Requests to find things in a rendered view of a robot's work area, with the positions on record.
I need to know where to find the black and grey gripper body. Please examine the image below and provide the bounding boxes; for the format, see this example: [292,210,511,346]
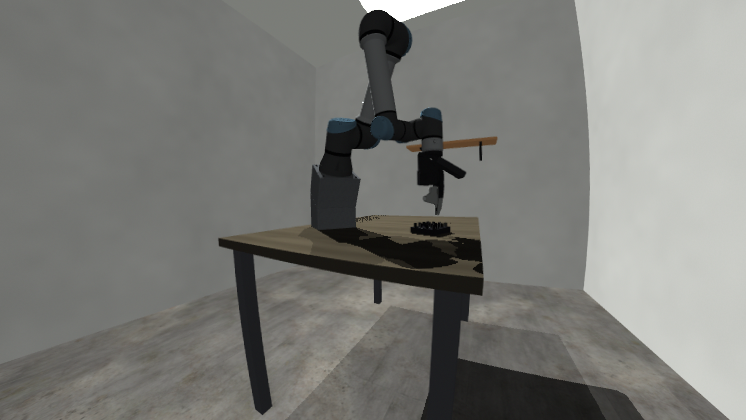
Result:
[417,150,444,186]

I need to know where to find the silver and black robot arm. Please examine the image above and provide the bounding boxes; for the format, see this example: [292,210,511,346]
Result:
[319,9,443,177]

